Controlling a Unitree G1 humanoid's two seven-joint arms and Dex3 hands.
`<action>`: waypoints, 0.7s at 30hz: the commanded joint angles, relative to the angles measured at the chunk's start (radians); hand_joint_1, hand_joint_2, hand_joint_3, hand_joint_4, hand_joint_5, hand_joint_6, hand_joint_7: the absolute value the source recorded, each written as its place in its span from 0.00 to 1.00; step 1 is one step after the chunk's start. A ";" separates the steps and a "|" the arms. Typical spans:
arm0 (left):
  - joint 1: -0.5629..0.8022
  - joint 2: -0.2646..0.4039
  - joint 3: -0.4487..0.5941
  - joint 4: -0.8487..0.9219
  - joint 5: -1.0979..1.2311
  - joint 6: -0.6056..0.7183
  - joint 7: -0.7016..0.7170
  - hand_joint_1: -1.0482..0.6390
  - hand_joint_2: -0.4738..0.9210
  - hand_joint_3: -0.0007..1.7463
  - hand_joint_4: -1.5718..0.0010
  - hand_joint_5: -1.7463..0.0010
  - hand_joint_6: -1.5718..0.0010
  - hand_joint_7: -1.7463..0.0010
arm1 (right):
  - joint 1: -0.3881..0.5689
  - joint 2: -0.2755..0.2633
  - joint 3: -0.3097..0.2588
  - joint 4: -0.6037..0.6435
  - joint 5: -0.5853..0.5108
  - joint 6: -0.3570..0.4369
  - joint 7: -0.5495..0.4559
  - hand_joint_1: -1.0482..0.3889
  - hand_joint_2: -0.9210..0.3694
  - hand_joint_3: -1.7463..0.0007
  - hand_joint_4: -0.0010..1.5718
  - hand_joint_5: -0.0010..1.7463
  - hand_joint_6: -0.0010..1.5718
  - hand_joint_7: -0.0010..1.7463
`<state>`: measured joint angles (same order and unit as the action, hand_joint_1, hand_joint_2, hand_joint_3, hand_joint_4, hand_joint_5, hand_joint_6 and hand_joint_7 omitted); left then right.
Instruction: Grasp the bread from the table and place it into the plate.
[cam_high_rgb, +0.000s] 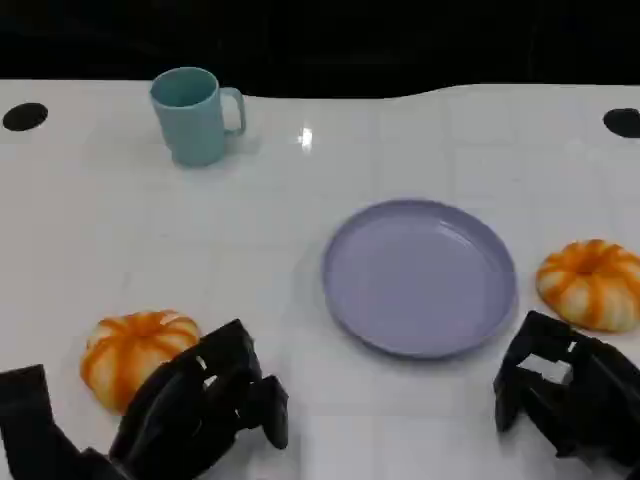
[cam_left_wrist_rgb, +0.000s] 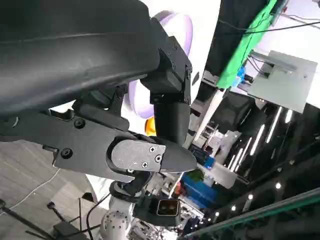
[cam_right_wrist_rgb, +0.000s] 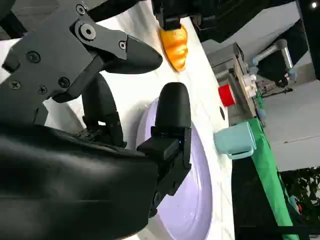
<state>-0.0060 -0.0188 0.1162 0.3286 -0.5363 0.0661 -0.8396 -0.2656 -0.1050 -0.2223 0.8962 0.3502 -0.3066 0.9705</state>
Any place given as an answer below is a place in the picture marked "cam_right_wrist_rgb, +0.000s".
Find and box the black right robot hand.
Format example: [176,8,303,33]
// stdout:
[0,4,193,240]

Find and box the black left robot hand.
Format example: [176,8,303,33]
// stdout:
[151,0,191,31]

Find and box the orange and white bread roll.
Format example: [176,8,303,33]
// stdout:
[158,23,189,73]

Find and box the grey metal machine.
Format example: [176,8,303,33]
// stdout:
[202,42,258,126]

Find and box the red cylinder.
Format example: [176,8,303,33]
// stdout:
[217,84,236,108]

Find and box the small white device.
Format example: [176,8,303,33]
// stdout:
[244,74,257,96]

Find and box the lilac plate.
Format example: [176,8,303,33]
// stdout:
[136,98,213,240]

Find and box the pale green mug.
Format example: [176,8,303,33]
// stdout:
[213,121,258,161]

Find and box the green cloth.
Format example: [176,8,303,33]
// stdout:
[246,91,301,240]

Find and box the green potted plant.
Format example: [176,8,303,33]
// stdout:
[279,167,320,227]

